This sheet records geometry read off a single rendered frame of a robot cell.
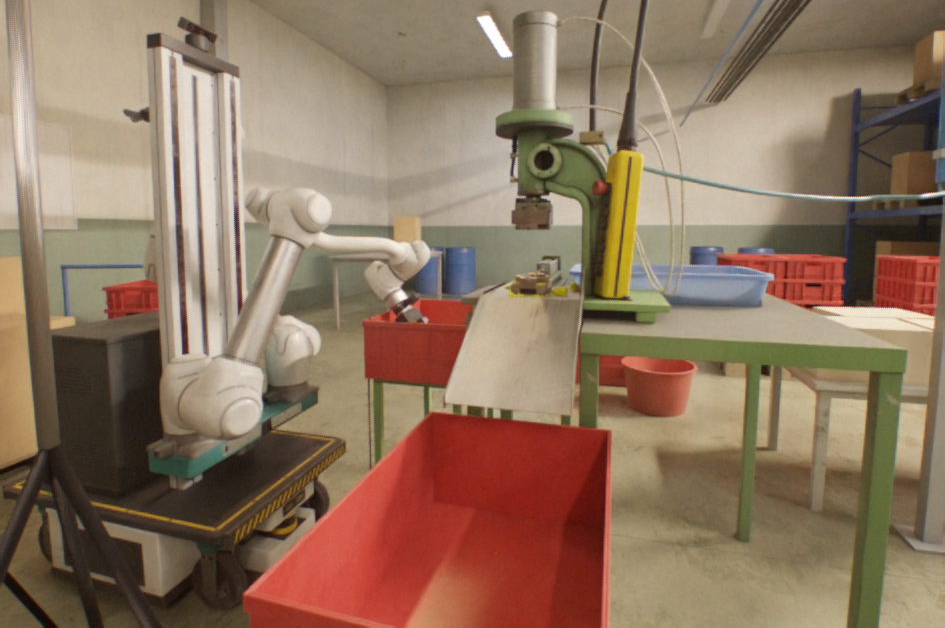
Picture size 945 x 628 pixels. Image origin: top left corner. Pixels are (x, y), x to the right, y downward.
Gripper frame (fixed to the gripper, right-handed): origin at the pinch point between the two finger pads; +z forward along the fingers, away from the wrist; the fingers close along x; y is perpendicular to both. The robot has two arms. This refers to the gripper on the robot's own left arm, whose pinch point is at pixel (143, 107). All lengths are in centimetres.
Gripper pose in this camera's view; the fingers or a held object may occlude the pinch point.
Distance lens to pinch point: 245.5
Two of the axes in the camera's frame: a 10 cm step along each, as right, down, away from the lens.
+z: -8.9, -2.8, 3.6
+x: -4.5, 5.8, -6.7
